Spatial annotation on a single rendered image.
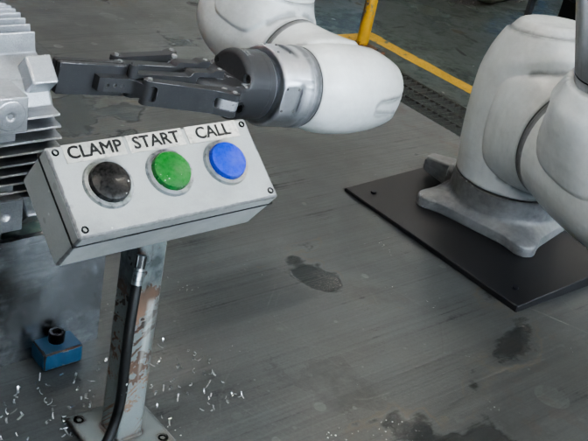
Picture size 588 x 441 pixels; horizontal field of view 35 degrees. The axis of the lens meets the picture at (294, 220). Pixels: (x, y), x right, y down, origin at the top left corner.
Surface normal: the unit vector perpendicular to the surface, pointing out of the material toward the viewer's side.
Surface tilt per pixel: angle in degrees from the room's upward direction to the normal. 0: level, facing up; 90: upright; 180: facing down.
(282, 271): 0
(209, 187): 36
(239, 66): 82
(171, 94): 88
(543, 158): 105
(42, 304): 90
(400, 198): 3
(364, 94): 74
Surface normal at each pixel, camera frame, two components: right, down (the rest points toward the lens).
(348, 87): 0.62, 0.08
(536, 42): -0.40, -0.29
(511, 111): -0.85, -0.07
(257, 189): 0.52, -0.41
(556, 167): -0.94, 0.26
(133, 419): 0.63, 0.48
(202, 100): 0.44, 0.47
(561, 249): 0.13, -0.86
